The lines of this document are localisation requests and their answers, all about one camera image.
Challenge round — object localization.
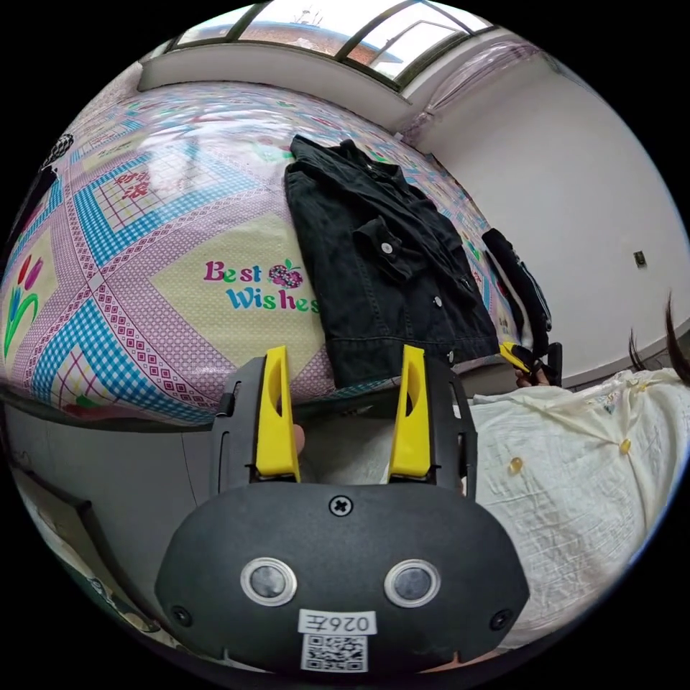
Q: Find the person's body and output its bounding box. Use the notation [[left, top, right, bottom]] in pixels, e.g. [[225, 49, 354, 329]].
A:
[[461, 290, 690, 650]]

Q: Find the black denim jacket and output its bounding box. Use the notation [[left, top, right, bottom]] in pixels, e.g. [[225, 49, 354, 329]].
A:
[[284, 134, 502, 390]]

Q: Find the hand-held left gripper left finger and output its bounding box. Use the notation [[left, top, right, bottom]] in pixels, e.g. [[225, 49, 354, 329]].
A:
[[254, 345, 302, 483]]

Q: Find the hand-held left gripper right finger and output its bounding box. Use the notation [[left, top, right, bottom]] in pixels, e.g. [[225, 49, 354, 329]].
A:
[[387, 344, 433, 484]]

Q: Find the bed with printed checked sheet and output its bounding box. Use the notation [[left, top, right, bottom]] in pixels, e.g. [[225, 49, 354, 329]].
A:
[[0, 80, 543, 428]]

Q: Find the translucent purple curtain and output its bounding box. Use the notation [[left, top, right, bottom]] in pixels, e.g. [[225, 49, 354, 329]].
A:
[[397, 42, 546, 158]]

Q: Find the pile of clothes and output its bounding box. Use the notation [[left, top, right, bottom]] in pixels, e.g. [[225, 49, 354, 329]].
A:
[[480, 227, 554, 354]]

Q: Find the window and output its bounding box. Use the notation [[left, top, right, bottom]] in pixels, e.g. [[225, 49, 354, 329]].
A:
[[164, 0, 500, 99]]

